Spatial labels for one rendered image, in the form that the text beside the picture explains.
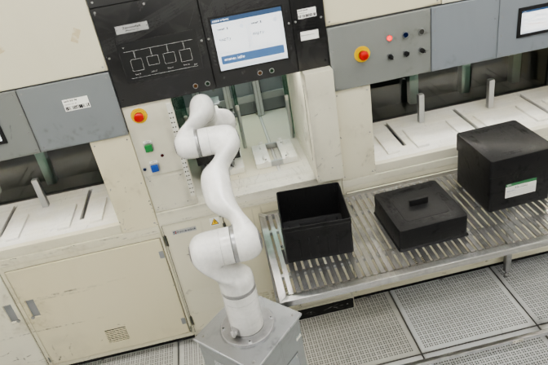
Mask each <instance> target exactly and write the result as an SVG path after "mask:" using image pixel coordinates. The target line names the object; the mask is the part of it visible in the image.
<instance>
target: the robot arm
mask: <svg viewBox="0 0 548 365"><path fill-rule="evenodd" d="M235 128H236V119H235V117H234V115H233V114H232V112H231V111H229V110H227V109H225V108H222V106H217V105H214V103H213V101H212V99H211V98H210V97H209V96H208V95H204V94H198V95H195V96H194V97H193V98H192V100H191V102H190V115H189V118H188V119H187V121H186V122H185V123H184V124H183V126H182V127H181V128H180V130H179V131H178V133H177V134H176V136H175V141H174V148H175V152H176V154H177V155H178V156H180V157H181V158H184V159H195V158H199V157H203V156H210V155H215V156H214V159H213V160H212V161H211V162H210V163H209V164H208V165H207V166H206V167H205V169H204V170H203V172H202V174H201V188H202V193H203V196H204V200H205V203H206V205H207V206H208V208H209V209H210V210H211V211H212V212H213V213H215V214H217V215H219V216H221V217H223V218H226V219H227V220H228V221H229V222H230V223H231V226H226V227H222V228H219V229H214V230H211V231H205V232H202V233H200V234H198V235H195V236H194V237H193V238H192V240H191V241H190V244H189V247H188V252H189V257H190V259H191V262H192V264H193V265H194V266H195V267H196V268H197V269H198V270H199V271H200V272H201V273H202V274H204V275H206V276H208V277H210V278H211V279H213V280H215V281H217V282H218V284H219V288H220V292H221V294H222V298H223V303H224V306H225V310H226V312H227V315H226V316H225V318H224V319H223V322H222V324H221V333H222V335H223V339H224V340H225V341H226V342H227V343H228V344H230V345H233V346H236V347H250V346H254V345H257V344H259V343H261V342H262V341H264V340H265V339H267V337H268V336H269V335H270V334H271V332H272V329H273V327H274V318H273V315H272V313H271V311H270V310H269V309H268V308H266V307H264V306H261V305H260V302H259V295H258V291H257V288H256V283H255V280H254V274H253V272H252V270H251V269H250V268H249V267H248V266H247V265H245V264H242V263H239V262H245V261H249V260H251V259H254V258H256V257H257V256H258V255H259V254H260V253H261V252H262V249H263V240H262V237H261V235H260V233H259V230H258V229H257V227H256V226H255V225H254V224H253V223H252V222H251V221H250V220H249V219H248V217H247V216H246V215H245V214H244V213H243V211H242V210H241V208H240V207H239V205H238V203H237V202H236V199H235V196H234V194H233V191H232V184H231V180H230V176H229V167H230V165H231V163H232V161H233V159H234V158H235V156H236V154H237V153H238V150H239V147H240V142H241V140H240V136H239V134H238V132H237V130H236V129H235Z"/></svg>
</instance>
